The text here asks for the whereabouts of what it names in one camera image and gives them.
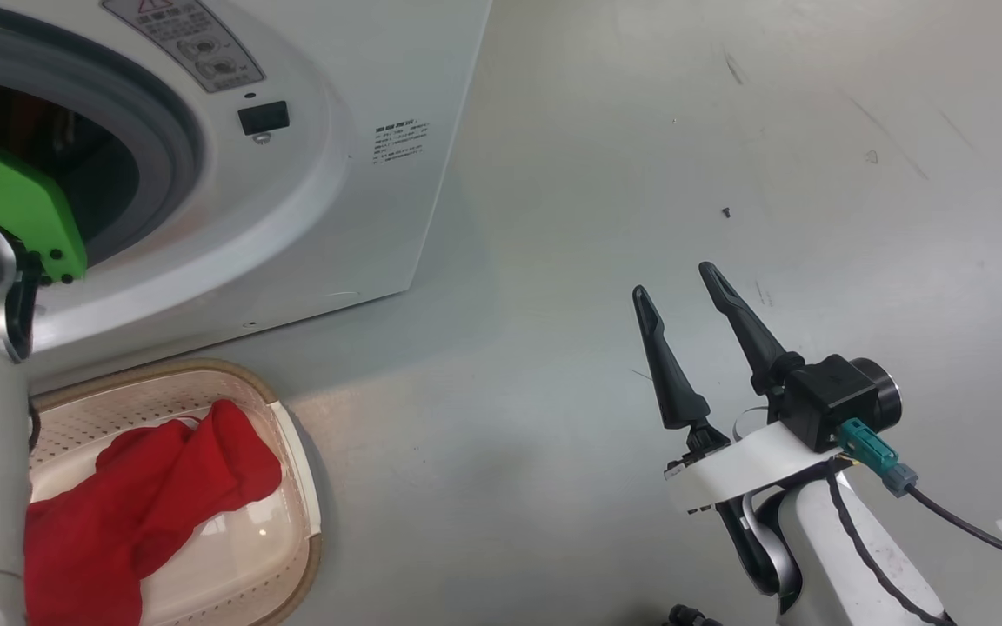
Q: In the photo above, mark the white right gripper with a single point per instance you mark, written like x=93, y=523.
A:
x=753, y=465

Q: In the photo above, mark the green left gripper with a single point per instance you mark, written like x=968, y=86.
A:
x=23, y=209

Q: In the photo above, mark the red garment white cuffs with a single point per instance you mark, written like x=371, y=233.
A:
x=144, y=504

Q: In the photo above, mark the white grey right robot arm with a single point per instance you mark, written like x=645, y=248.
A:
x=831, y=565

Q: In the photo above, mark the white washing machine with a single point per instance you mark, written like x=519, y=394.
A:
x=353, y=200

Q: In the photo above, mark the cream perforated laundry basket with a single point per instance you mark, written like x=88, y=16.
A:
x=266, y=556

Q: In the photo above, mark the grey warning sticker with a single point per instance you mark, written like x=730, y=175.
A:
x=188, y=39

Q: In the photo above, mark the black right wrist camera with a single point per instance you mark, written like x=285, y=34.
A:
x=831, y=396

